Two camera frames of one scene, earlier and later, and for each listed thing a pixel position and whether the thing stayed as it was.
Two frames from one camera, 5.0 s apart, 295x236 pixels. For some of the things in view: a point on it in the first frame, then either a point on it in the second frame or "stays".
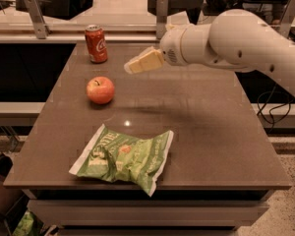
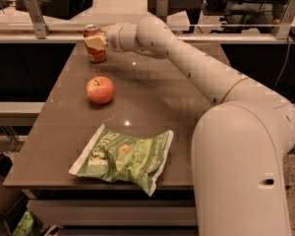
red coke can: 95,43 stays
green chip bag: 115,157 stays
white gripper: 172,48 -> 115,38
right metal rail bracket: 289,15 stays
